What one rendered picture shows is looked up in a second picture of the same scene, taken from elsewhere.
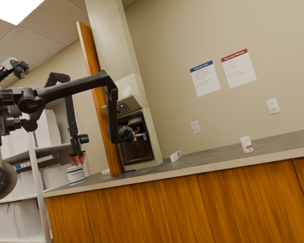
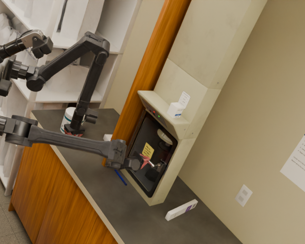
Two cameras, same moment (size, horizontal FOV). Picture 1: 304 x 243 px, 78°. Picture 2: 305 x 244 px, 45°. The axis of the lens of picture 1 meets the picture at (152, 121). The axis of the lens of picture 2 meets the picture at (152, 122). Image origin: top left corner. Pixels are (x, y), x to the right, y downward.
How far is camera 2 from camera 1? 116 cm
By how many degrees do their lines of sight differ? 35
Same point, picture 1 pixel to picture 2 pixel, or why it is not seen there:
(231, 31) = not seen: outside the picture
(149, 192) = (107, 237)
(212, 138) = (247, 226)
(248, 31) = not seen: outside the picture
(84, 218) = (52, 179)
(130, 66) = (210, 76)
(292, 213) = not seen: outside the picture
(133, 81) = (197, 98)
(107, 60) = (194, 29)
